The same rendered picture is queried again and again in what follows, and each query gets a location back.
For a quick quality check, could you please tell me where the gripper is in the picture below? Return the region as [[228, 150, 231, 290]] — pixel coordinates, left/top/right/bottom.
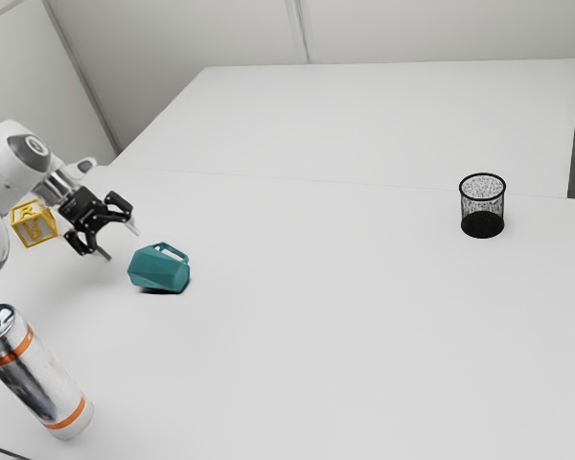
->
[[57, 186, 141, 263]]

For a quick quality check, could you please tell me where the teal faceted mug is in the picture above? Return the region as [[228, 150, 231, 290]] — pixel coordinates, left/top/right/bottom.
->
[[126, 241, 193, 295]]

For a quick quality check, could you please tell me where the yellow letter block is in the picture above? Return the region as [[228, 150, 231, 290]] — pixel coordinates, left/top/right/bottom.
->
[[9, 199, 58, 249]]

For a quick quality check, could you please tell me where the silver can with orange bands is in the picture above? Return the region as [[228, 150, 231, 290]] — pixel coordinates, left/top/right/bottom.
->
[[0, 303, 95, 443]]

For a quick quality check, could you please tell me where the black mesh pen holder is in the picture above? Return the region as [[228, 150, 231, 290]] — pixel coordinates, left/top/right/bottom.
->
[[458, 172, 507, 239]]

